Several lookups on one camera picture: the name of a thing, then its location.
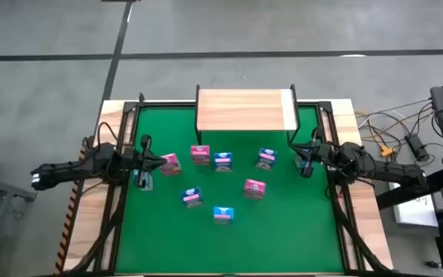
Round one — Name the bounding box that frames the black power adapter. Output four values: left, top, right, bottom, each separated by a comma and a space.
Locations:
405, 133, 431, 162

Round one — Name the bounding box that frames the wooden shelf black frame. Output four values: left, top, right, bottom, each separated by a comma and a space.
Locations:
194, 83, 302, 146

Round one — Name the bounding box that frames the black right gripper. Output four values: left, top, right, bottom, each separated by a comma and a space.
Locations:
292, 128, 332, 178

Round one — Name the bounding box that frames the black metal rig frame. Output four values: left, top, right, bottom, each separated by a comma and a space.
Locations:
58, 92, 391, 277

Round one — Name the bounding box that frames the green table mat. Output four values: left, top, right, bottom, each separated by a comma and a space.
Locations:
114, 105, 345, 275

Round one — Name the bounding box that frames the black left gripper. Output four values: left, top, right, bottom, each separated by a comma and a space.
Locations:
123, 134, 168, 189

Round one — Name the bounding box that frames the black metal beam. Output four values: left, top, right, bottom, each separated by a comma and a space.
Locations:
375, 167, 443, 211

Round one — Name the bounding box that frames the dark blue Frosted Flakes box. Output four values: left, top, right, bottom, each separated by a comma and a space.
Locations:
255, 147, 278, 172
180, 186, 204, 209
213, 152, 234, 173

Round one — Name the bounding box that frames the white paper sheet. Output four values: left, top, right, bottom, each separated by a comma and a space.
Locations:
388, 180, 440, 228

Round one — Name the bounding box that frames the pink Raisin Bran box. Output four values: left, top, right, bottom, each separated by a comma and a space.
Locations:
243, 178, 267, 201
190, 144, 212, 166
159, 152, 182, 177

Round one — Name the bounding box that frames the yellow black hazard tape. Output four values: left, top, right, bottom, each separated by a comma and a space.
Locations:
54, 148, 86, 275

